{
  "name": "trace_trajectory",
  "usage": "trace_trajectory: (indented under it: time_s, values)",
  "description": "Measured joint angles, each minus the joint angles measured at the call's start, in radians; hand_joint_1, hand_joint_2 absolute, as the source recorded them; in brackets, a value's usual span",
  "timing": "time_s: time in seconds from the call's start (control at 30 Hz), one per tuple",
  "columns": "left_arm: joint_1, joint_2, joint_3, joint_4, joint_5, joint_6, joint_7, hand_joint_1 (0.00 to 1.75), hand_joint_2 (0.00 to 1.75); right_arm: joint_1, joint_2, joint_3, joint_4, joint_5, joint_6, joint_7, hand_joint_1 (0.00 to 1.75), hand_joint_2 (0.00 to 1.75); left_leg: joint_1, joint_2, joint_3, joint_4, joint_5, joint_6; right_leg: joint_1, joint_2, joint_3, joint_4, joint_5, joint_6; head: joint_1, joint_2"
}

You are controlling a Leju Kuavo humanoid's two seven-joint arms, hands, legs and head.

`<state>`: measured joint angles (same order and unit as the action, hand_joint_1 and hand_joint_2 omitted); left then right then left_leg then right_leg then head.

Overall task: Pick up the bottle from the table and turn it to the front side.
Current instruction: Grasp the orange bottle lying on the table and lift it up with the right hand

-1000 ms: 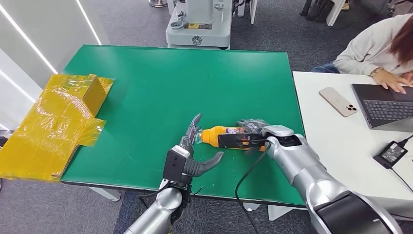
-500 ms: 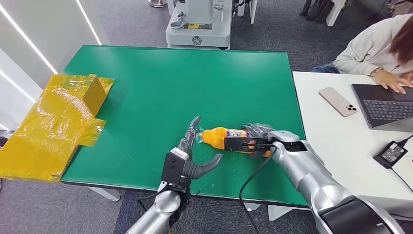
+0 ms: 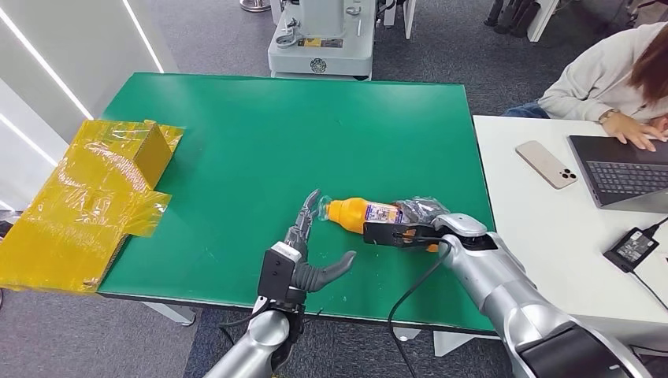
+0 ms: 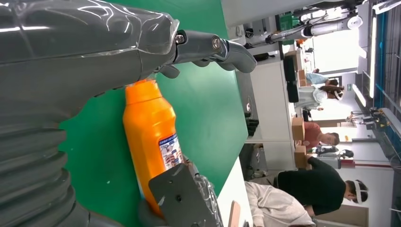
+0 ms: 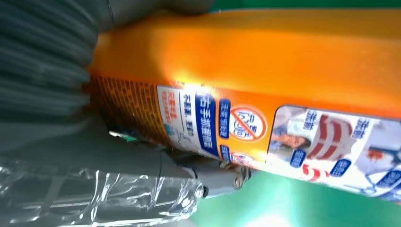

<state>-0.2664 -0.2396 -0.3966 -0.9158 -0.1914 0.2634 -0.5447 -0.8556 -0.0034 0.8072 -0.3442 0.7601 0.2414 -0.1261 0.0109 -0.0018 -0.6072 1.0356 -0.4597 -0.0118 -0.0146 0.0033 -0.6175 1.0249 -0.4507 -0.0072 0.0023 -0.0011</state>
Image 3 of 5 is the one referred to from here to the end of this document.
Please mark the dark grey laptop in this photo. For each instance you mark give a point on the dark grey laptop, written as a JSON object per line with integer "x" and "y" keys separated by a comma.
{"x": 621, "y": 172}

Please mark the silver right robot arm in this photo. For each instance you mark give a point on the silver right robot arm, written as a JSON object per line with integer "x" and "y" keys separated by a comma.
{"x": 511, "y": 292}

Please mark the black power adapter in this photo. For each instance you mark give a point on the black power adapter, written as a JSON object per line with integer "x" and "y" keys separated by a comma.
{"x": 630, "y": 249}

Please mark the beige smartphone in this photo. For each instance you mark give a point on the beige smartphone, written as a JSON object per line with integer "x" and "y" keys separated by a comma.
{"x": 545, "y": 164}

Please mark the person's hand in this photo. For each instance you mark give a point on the person's hand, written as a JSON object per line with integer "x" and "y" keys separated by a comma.
{"x": 629, "y": 129}

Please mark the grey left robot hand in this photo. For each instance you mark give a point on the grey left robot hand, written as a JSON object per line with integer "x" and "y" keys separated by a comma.
{"x": 313, "y": 276}

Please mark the grey machine base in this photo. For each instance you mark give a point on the grey machine base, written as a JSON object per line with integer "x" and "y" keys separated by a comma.
{"x": 323, "y": 52}

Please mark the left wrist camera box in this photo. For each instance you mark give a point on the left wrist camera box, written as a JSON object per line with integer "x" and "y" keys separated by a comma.
{"x": 276, "y": 274}

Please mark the metal chair base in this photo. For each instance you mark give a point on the metal chair base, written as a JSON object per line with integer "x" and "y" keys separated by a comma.
{"x": 254, "y": 5}

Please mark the white furniture panel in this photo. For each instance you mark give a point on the white furniture panel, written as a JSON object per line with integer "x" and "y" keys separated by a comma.
{"x": 542, "y": 18}

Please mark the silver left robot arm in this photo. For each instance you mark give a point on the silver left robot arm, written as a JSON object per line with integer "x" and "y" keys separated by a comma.
{"x": 261, "y": 339}

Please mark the orange plastic bottle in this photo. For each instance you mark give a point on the orange plastic bottle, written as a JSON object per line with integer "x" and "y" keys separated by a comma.
{"x": 349, "y": 214}

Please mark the white table leg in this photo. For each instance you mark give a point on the white table leg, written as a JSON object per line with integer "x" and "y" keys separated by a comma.
{"x": 172, "y": 313}

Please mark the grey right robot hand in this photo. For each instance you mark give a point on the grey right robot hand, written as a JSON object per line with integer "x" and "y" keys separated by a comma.
{"x": 420, "y": 208}

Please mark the person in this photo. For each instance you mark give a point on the person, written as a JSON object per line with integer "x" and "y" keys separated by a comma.
{"x": 595, "y": 78}

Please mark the yellow taped cardboard box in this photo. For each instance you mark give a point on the yellow taped cardboard box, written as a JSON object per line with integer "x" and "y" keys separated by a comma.
{"x": 83, "y": 208}

